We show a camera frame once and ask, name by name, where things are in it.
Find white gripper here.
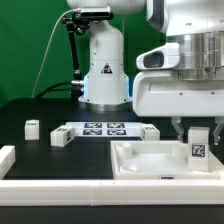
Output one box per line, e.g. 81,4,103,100
132,43,224,145

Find white square tabletop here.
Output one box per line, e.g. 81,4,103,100
111,141,224,180

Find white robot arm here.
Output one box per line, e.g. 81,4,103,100
67,0,224,141

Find white U-shaped fence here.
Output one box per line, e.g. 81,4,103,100
0,146,224,206

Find white marker base plate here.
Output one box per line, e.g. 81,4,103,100
67,122,141,137

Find black base cables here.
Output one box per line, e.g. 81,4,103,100
35,79,86,100

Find grey camera on mount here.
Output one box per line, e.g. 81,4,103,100
75,6,113,20

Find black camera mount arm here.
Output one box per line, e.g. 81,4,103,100
62,16,82,80

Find white camera cable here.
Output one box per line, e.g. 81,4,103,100
31,7,82,99

